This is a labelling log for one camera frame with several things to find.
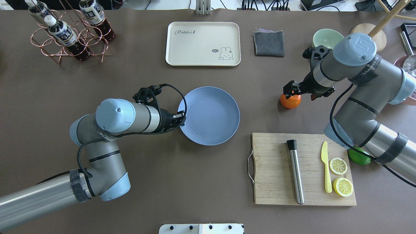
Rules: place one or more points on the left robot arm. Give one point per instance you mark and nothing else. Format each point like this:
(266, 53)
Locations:
(101, 171)

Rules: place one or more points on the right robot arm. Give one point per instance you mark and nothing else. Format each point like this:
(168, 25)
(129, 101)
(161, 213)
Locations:
(378, 83)

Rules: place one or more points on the tea bottle left back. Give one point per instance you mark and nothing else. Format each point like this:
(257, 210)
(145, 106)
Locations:
(38, 10)

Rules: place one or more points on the yellow plastic knife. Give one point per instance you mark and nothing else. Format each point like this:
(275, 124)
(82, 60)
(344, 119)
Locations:
(324, 159)

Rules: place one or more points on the copper wire bottle rack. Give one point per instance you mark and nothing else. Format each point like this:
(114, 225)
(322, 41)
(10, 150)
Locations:
(80, 32)

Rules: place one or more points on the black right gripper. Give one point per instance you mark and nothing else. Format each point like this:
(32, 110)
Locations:
(309, 85)

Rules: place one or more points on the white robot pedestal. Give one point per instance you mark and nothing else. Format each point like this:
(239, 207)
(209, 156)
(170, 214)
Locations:
(210, 228)

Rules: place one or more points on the grey folded cloth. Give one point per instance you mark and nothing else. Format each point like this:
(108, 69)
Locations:
(269, 43)

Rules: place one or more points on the cream rabbit tray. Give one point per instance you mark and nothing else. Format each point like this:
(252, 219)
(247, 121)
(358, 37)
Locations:
(203, 44)

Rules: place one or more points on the aluminium frame post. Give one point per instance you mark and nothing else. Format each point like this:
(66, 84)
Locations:
(203, 7)

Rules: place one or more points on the steel muddler black tip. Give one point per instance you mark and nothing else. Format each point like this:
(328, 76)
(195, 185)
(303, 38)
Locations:
(298, 186)

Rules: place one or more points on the lemon slice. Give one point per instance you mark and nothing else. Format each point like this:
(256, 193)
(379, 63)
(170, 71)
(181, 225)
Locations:
(338, 166)
(343, 187)

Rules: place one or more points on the tea bottle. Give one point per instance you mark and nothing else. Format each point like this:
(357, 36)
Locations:
(38, 10)
(65, 36)
(96, 17)

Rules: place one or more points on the tea bottle front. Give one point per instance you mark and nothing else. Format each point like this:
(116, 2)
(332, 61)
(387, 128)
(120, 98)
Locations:
(65, 36)

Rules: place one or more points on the lemon slice lower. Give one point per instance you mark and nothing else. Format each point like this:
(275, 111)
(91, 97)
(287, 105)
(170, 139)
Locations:
(343, 187)

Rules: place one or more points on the blue plate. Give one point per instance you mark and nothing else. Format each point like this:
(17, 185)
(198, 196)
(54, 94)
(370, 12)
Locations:
(212, 116)

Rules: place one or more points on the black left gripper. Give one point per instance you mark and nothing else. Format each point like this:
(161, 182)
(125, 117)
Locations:
(166, 119)

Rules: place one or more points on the metal ice scoop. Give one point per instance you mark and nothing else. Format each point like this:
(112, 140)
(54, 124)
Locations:
(409, 65)

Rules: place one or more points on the wooden cutting board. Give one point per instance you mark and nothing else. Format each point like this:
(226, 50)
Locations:
(273, 180)

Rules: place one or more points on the lemon slice upper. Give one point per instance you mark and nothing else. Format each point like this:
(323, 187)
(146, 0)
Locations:
(338, 166)

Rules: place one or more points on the green lime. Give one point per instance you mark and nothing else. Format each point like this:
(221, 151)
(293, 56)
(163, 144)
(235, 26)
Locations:
(358, 157)

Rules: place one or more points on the tea bottle right back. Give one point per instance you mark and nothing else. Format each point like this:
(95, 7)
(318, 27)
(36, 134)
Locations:
(96, 17)

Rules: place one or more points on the wooden cup tree stand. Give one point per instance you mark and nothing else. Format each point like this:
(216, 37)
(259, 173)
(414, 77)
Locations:
(375, 31)

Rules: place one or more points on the pink bowl with ice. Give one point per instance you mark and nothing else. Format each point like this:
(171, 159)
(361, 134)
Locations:
(407, 93)

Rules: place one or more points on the green bowl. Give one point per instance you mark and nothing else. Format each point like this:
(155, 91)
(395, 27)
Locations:
(327, 37)

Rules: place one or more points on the orange mandarin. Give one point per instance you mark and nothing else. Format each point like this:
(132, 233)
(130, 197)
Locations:
(291, 102)

